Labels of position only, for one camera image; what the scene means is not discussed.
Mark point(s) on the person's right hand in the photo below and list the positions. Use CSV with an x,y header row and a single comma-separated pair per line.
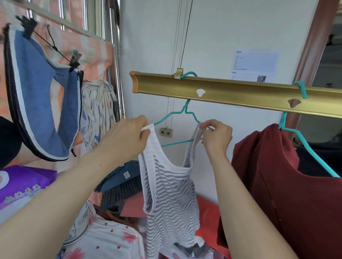
x,y
219,138

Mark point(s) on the person's left hand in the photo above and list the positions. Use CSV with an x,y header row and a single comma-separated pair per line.
x,y
123,141

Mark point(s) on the gold clothes rail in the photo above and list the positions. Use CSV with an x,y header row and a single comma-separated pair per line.
x,y
240,92

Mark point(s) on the grey striped white tank top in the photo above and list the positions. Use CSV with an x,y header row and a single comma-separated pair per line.
x,y
168,192

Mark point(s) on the dark red t-shirt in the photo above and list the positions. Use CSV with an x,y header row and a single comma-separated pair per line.
x,y
294,208

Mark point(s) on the person's left forearm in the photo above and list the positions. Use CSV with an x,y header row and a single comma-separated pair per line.
x,y
53,208

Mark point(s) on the person's right forearm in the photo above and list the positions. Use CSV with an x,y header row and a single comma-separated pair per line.
x,y
240,213

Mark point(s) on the striped rag mop head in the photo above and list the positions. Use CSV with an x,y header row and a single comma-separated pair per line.
x,y
97,112

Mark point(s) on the blue broom head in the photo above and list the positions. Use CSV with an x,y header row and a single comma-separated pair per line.
x,y
120,184

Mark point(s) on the red dustpan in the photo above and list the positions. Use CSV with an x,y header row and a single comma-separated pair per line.
x,y
133,205

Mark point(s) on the metal mop poles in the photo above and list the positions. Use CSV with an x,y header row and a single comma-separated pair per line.
x,y
116,58

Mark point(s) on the white paper notice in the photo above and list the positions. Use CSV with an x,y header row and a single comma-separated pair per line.
x,y
253,62

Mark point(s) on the orange patterned hanging sheet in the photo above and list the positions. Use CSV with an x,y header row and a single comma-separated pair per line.
x,y
90,56

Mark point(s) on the white red floral cloth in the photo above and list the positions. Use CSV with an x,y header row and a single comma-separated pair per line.
x,y
107,240

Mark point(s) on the blue fabric cover white trim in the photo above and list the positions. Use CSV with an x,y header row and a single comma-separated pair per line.
x,y
32,93

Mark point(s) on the purple white detergent bag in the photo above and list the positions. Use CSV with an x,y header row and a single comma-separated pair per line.
x,y
21,181

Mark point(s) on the clear plastic bag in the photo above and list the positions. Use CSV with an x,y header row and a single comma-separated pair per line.
x,y
187,250

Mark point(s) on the grey metal window pole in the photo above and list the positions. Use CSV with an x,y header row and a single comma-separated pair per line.
x,y
58,22

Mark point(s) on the window with metal bars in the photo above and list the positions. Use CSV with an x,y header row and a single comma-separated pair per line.
x,y
74,13

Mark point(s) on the brown door frame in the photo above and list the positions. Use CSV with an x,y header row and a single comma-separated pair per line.
x,y
312,48

